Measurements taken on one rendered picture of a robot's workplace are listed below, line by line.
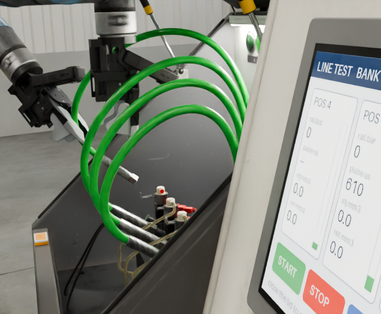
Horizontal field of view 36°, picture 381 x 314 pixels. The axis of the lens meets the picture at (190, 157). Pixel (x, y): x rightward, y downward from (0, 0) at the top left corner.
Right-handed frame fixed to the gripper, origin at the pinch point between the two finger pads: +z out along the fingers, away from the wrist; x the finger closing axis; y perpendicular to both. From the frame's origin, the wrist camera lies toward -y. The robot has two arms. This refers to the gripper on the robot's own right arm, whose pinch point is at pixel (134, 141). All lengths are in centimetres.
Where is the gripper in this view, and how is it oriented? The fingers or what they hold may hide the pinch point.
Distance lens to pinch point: 113.2
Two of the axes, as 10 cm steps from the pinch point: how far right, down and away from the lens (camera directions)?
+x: 2.8, 2.3, -9.3
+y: -9.6, 1.0, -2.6
